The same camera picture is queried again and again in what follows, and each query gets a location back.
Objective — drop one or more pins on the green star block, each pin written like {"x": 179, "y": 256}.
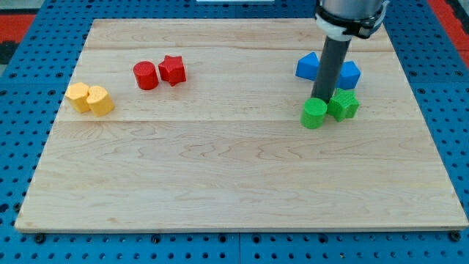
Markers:
{"x": 343, "y": 105}

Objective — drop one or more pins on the red star block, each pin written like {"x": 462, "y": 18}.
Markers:
{"x": 172, "y": 70}

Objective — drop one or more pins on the green cylinder block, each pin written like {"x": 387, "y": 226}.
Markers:
{"x": 313, "y": 114}

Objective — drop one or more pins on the blue triangular block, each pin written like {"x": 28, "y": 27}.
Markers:
{"x": 307, "y": 67}

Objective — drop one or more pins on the red cylinder block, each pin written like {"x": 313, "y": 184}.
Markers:
{"x": 145, "y": 74}

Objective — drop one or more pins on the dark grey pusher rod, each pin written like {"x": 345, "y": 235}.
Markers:
{"x": 331, "y": 61}

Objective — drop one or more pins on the blue pentagon block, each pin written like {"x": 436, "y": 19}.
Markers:
{"x": 348, "y": 76}

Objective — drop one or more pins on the yellow heart block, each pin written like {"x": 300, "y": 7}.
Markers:
{"x": 99, "y": 101}

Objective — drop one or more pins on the yellow hexagon block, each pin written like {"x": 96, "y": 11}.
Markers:
{"x": 76, "y": 95}

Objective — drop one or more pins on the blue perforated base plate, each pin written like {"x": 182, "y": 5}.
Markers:
{"x": 32, "y": 88}

